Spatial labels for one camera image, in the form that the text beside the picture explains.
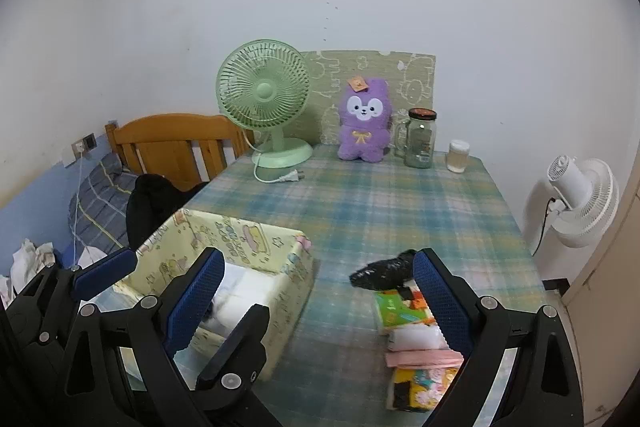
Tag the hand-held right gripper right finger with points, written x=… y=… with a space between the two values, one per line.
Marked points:
x=442 y=302

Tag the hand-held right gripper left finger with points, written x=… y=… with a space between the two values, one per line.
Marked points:
x=196 y=299

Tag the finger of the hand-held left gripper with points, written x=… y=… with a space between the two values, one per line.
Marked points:
x=241 y=342
x=106 y=273

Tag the green tissue pack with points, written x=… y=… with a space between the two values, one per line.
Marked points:
x=395 y=312

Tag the black plastic bag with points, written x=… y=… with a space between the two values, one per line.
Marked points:
x=382 y=274

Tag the cartoon print cushion cover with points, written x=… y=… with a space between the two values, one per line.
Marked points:
x=260 y=257

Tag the white tissue pack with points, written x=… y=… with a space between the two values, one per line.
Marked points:
x=240 y=294

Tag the white folded cloth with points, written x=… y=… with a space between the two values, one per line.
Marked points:
x=415 y=339

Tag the pink folded cloth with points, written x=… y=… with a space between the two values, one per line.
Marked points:
x=425 y=359

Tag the blue plaid bedding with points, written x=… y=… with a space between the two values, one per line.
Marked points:
x=102 y=207

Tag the white crumpled clothes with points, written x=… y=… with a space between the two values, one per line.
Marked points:
x=30 y=262

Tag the black garment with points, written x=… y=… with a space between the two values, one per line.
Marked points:
x=150 y=207

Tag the colourful cartoon tissue pack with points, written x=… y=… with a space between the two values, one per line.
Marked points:
x=417 y=389

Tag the plaid tablecloth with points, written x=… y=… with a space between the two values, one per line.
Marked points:
x=360 y=207

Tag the cotton swab container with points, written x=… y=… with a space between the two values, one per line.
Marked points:
x=459 y=157

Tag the glass jar with black lid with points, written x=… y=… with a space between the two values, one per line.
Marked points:
x=420 y=139

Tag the beige door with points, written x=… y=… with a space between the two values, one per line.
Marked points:
x=610 y=287

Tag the white electric fan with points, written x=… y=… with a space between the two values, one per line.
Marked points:
x=582 y=202

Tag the purple plush toy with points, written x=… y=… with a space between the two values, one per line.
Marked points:
x=362 y=127

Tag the pale green desk fan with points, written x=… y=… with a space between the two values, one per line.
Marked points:
x=262 y=92

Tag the wall power socket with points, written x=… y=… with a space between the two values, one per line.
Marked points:
x=84 y=144

